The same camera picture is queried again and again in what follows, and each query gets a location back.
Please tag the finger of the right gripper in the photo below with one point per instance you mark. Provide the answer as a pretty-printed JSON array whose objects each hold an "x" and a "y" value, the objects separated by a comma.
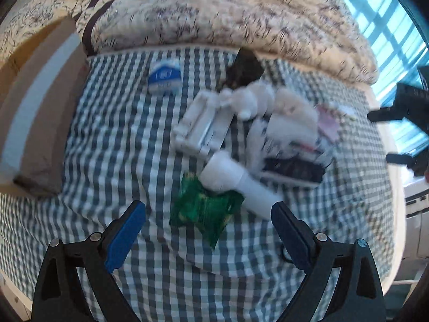
[
  {"x": 418, "y": 163},
  {"x": 409, "y": 103}
]

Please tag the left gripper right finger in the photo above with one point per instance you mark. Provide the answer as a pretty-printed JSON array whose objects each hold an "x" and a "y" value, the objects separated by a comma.
[{"x": 357, "y": 295}]

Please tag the white tissue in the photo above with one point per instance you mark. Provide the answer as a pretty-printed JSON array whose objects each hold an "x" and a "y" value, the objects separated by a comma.
[{"x": 291, "y": 117}]

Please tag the white comb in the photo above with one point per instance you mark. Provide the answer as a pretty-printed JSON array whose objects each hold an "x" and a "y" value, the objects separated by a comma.
[{"x": 342, "y": 110}]

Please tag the red embossed booklet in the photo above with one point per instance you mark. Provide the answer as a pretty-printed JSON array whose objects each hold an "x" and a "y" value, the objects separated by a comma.
[{"x": 328, "y": 124}]

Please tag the toile print pouch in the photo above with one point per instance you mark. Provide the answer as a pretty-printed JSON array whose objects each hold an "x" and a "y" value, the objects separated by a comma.
[{"x": 287, "y": 152}]

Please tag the floral cream quilt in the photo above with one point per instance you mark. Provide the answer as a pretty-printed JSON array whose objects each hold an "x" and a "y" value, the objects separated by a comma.
[{"x": 318, "y": 33}]

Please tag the white plastic figurine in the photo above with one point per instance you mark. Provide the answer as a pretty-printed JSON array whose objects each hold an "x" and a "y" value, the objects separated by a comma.
[{"x": 247, "y": 102}]

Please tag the black fuzzy hair scrunchie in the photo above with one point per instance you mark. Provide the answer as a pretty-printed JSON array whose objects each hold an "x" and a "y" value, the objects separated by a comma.
[{"x": 245, "y": 69}]

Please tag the green snack packet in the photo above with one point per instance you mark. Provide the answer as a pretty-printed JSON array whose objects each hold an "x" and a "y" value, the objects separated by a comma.
[{"x": 205, "y": 210}]

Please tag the white cylindrical bottle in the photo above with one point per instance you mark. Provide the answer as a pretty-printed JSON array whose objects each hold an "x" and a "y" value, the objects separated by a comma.
[{"x": 222, "y": 174}]

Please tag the brown cardboard box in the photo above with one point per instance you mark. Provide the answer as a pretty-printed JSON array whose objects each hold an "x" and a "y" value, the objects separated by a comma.
[{"x": 41, "y": 83}]

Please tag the small blue white box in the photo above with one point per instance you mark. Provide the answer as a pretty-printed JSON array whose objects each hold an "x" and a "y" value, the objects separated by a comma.
[{"x": 165, "y": 77}]

